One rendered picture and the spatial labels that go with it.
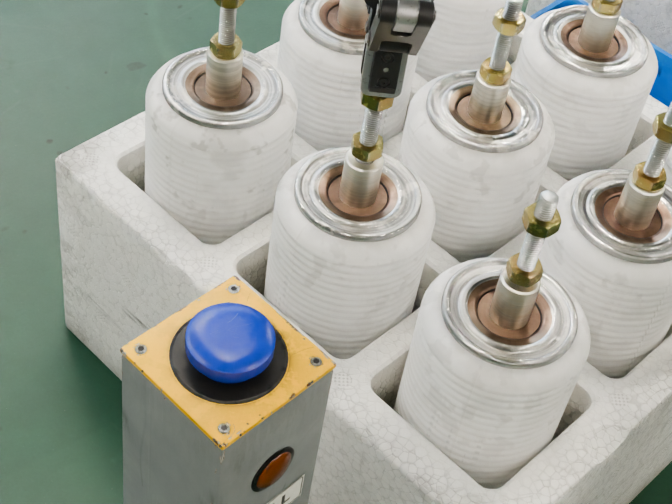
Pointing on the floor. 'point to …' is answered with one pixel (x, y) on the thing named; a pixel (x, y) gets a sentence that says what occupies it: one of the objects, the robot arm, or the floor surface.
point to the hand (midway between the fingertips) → (384, 56)
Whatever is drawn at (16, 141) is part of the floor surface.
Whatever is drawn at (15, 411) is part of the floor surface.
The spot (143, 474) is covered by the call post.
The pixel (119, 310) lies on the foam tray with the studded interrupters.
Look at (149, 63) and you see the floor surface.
